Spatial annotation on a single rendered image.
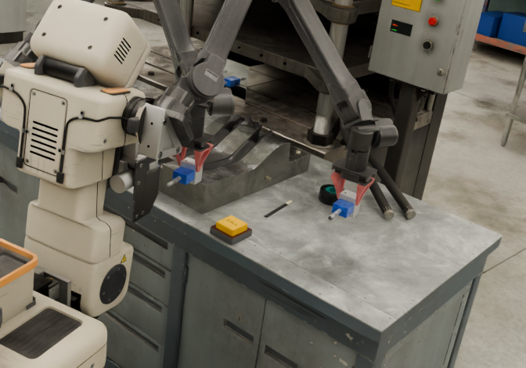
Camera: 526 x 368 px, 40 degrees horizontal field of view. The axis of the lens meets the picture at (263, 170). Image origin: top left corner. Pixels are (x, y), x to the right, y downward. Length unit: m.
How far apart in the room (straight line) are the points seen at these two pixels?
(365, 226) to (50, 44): 1.01
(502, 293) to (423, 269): 1.68
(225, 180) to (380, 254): 0.47
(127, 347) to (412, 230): 1.02
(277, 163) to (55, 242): 0.75
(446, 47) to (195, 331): 1.21
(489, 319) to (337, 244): 1.52
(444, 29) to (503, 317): 1.47
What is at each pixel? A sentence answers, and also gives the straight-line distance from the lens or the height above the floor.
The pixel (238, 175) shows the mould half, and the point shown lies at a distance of 2.06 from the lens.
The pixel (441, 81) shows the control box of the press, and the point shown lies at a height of 1.12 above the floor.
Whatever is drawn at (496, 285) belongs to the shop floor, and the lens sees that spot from 3.63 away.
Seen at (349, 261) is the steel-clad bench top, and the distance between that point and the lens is 1.89.
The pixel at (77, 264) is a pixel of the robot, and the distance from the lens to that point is 1.75.
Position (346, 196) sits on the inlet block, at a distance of 1.87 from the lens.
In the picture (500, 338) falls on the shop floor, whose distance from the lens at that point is 3.26.
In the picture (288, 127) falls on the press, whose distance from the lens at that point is 2.75.
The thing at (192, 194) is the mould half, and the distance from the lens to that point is 2.00.
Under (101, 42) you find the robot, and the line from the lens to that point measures 1.55.
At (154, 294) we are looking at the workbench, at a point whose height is 0.46.
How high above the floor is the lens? 1.74
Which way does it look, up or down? 24 degrees down
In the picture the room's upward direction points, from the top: 8 degrees clockwise
